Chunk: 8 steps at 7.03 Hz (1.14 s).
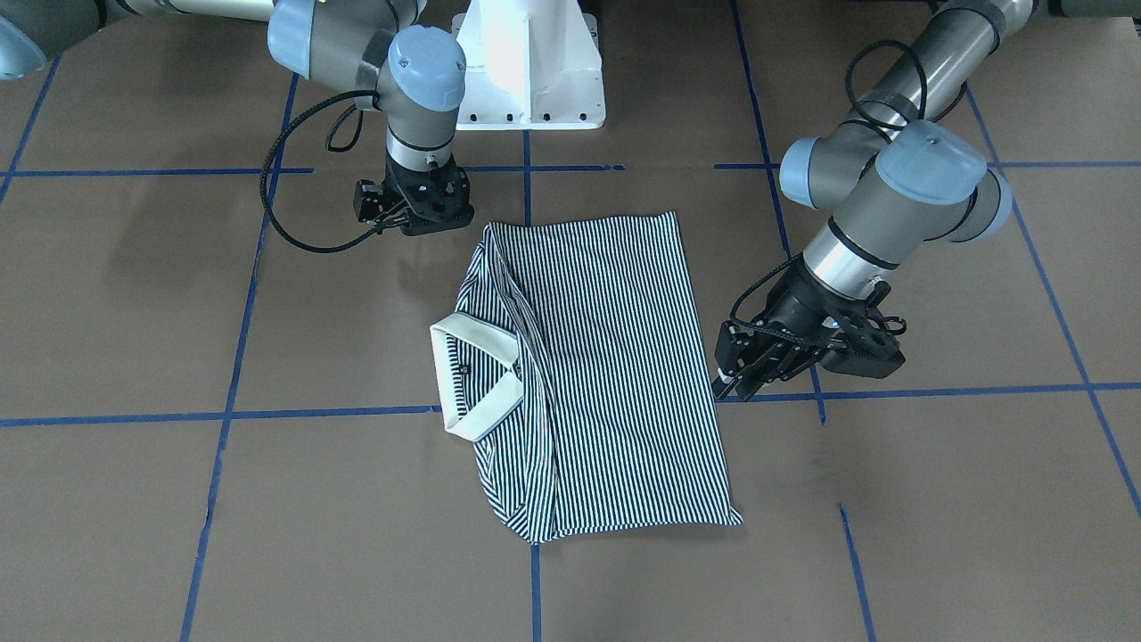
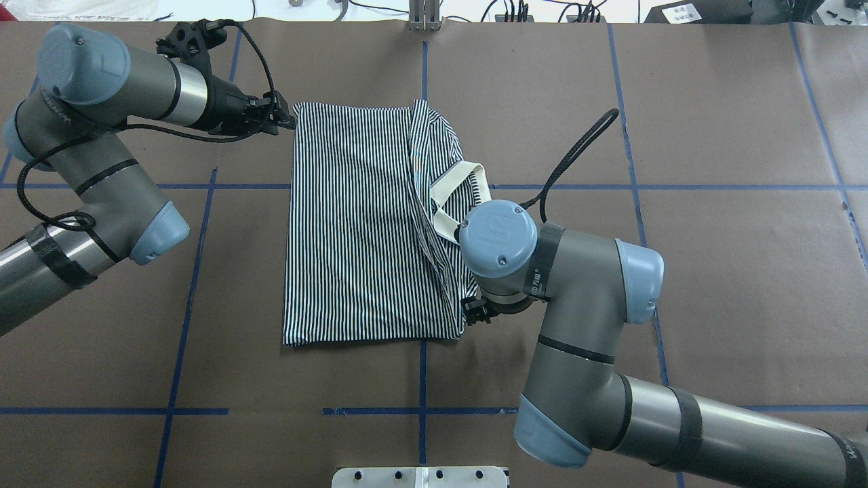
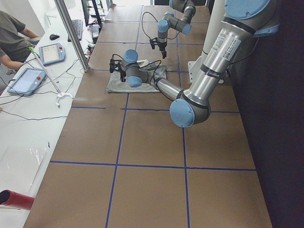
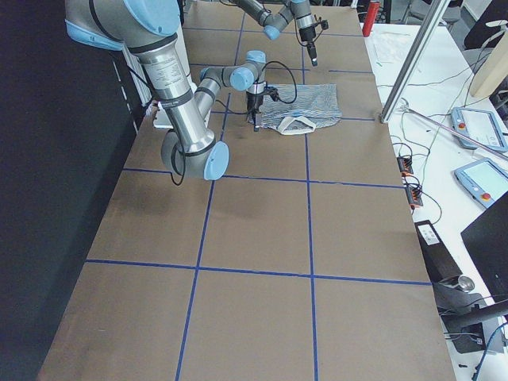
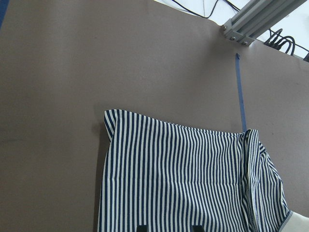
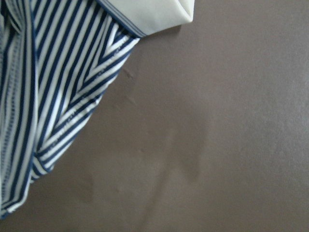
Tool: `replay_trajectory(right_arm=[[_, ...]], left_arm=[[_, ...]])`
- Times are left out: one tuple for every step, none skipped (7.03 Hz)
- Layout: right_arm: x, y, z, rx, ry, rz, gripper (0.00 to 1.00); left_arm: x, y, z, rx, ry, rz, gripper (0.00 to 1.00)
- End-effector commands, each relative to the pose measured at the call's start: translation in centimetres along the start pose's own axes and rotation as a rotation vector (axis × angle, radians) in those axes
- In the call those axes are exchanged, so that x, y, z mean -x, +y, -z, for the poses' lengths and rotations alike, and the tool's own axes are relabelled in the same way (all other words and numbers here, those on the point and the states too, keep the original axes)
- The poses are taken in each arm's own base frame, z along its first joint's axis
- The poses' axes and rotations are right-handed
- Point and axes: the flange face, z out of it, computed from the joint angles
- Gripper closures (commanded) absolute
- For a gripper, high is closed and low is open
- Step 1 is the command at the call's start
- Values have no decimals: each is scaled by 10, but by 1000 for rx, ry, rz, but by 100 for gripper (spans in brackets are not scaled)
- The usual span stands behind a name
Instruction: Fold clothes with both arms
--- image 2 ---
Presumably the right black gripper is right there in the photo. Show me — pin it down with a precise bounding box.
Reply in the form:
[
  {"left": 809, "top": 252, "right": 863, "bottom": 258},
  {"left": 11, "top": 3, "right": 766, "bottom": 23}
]
[{"left": 461, "top": 296, "right": 496, "bottom": 325}]

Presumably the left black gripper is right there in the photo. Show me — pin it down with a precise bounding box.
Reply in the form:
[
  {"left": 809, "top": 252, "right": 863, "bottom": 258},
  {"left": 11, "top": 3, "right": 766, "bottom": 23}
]
[{"left": 203, "top": 75, "right": 296, "bottom": 136}]

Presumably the blue white striped polo shirt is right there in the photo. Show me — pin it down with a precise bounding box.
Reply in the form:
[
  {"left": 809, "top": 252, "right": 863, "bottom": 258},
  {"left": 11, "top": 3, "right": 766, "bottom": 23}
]
[{"left": 282, "top": 99, "right": 490, "bottom": 347}]

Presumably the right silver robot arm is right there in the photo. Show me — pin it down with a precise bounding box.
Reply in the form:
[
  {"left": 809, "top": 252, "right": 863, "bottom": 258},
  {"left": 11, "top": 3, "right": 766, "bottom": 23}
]
[{"left": 454, "top": 200, "right": 866, "bottom": 487}]

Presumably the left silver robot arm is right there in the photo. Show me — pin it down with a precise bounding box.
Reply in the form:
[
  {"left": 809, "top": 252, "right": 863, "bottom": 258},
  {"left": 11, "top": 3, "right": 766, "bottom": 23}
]
[{"left": 2, "top": 19, "right": 296, "bottom": 334}]

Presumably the clear plastic bag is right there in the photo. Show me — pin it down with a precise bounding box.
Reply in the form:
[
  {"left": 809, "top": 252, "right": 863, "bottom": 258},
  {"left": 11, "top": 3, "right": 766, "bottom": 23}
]
[{"left": 2, "top": 1, "right": 158, "bottom": 22}]

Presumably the black rectangular box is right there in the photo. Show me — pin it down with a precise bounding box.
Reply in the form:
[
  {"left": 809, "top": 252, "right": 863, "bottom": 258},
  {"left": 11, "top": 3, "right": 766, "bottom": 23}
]
[{"left": 642, "top": 1, "right": 753, "bottom": 25}]

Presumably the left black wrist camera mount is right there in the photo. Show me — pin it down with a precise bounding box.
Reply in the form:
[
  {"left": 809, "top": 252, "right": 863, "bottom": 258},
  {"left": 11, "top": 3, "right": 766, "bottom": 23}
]
[{"left": 156, "top": 19, "right": 229, "bottom": 75}]

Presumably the left black braided cable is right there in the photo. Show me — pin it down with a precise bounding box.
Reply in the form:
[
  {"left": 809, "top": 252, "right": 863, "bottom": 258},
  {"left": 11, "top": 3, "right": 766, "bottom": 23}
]
[{"left": 15, "top": 20, "right": 279, "bottom": 231}]

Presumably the black braided cable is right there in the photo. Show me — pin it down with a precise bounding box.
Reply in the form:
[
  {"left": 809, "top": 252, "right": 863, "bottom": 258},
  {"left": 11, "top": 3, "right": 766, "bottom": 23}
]
[
  {"left": 15, "top": 20, "right": 279, "bottom": 231},
  {"left": 519, "top": 108, "right": 620, "bottom": 221}
]

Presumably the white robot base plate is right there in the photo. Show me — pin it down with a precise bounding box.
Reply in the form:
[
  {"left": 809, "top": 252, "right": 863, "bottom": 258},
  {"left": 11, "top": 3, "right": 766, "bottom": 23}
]
[{"left": 331, "top": 466, "right": 511, "bottom": 487}]

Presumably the aluminium frame post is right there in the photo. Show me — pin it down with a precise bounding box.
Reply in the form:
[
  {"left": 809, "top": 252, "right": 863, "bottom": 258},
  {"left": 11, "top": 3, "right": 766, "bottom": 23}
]
[{"left": 408, "top": 0, "right": 442, "bottom": 32}]

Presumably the right black braided cable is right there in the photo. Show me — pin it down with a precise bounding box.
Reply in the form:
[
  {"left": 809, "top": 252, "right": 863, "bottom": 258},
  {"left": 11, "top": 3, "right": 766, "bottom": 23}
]
[{"left": 519, "top": 108, "right": 620, "bottom": 221}]

